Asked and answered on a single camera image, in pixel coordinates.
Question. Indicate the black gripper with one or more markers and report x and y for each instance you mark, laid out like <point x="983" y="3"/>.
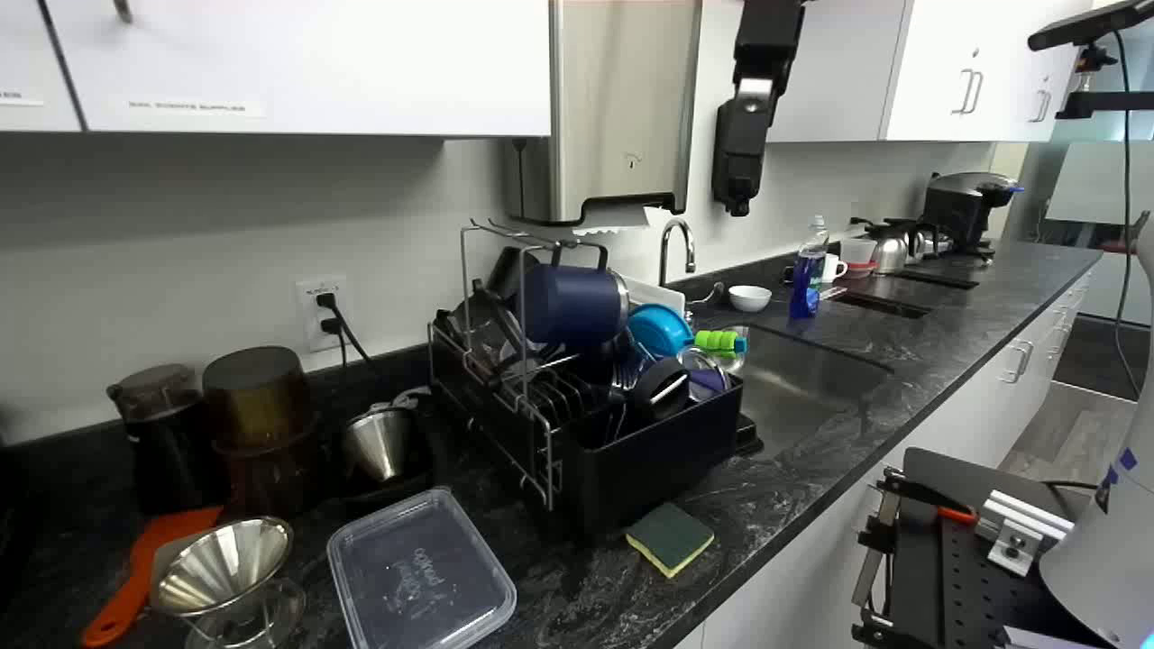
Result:
<point x="771" y="39"/>

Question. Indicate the chrome sink faucet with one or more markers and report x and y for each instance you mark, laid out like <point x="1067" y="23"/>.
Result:
<point x="688" y="247"/>

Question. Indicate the black dish drying rack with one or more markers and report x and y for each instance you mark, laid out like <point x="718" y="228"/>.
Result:
<point x="651" y="462"/>

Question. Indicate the stainless paper towel dispenser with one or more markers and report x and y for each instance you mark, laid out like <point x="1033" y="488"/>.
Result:
<point x="613" y="109"/>

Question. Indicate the white mug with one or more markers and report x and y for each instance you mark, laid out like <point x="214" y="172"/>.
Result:
<point x="833" y="267"/>

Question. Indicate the blue bottle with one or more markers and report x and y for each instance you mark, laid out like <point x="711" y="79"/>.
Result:
<point x="801" y="291"/>

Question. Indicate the black coffee machine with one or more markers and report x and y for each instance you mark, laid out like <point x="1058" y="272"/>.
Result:
<point x="960" y="210"/>

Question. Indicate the white bowl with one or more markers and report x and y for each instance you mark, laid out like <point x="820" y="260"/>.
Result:
<point x="753" y="297"/>

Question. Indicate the white plastic container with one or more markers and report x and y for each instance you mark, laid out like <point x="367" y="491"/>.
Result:
<point x="662" y="292"/>

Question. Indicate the long black counter mat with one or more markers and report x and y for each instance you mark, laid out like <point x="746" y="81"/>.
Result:
<point x="885" y="303"/>

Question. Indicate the teal bowl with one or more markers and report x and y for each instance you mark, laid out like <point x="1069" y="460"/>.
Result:
<point x="658" y="330"/>

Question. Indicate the black mug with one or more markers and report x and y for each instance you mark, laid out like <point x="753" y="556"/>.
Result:
<point x="508" y="277"/>

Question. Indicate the white lower cabinets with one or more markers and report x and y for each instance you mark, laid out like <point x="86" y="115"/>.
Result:
<point x="960" y="409"/>

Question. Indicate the black floor mat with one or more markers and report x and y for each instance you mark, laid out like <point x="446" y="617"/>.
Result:
<point x="1103" y="360"/>

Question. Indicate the wide white upper cabinet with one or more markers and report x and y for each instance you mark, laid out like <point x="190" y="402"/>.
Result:
<point x="302" y="59"/>

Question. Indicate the green and yellow sponge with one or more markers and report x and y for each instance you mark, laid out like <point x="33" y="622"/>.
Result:
<point x="669" y="539"/>

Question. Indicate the robot mounting table with clamps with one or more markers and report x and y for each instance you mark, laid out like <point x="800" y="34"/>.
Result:
<point x="951" y="552"/>

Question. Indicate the small steel pitcher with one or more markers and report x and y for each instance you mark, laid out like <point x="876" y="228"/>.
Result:
<point x="383" y="443"/>

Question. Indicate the brown translucent canister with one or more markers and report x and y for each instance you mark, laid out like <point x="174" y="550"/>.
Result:
<point x="258" y="417"/>

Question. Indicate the clear plastic container lid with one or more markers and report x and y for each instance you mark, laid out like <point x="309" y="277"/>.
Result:
<point x="420" y="579"/>

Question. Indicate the black canister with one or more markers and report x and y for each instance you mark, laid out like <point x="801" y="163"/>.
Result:
<point x="165" y="438"/>

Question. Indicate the narrow white upper cabinet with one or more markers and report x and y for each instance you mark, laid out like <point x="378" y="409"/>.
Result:
<point x="32" y="74"/>

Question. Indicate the steel funnel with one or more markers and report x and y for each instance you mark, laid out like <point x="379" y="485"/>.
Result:
<point x="222" y="569"/>

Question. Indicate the black wall soap dispenser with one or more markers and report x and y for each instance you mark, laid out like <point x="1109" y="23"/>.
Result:
<point x="740" y="151"/>

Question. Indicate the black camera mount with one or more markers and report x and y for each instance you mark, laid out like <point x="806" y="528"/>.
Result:
<point x="1086" y="23"/>

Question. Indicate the white wall outlet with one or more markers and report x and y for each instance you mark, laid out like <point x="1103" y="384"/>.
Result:
<point x="313" y="318"/>

